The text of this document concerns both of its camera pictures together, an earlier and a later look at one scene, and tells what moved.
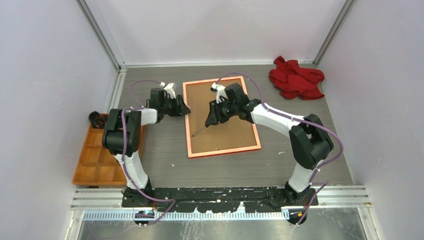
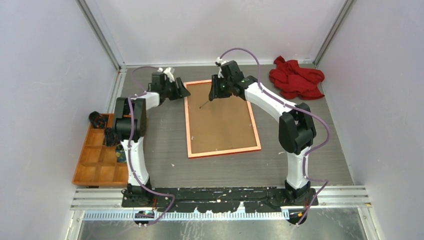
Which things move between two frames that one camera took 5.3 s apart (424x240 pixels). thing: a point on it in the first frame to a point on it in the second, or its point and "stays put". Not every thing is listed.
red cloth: [293, 81] stays put
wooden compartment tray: [97, 166] stays put
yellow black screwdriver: [199, 131] to [200, 107]
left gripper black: [181, 109] to [180, 93]
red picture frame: [230, 136] stays put
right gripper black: [215, 117] to [216, 92]
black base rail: [253, 199] stays put
